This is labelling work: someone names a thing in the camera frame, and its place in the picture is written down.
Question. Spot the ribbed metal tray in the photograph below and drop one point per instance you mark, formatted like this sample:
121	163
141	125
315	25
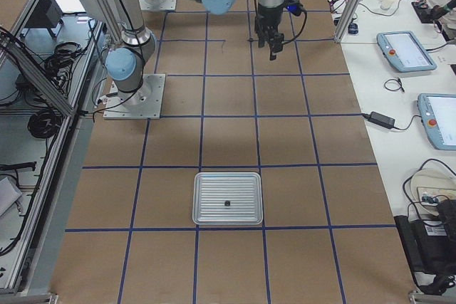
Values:
212	189

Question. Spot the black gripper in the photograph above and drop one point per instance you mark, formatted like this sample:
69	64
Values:
268	16

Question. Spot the lower teach pendant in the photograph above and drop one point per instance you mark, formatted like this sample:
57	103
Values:
438	116

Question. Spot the black power adapter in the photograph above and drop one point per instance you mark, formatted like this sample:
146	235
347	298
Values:
382	120

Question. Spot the teach pendant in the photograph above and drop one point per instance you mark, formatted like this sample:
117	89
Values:
438	116
404	52

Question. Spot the upper teach pendant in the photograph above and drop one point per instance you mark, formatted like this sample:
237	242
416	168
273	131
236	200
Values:
404	52

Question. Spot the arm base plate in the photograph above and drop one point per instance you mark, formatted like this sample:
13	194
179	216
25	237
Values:
158	5
145	104

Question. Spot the small blue device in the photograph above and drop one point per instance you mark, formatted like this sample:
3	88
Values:
353	29

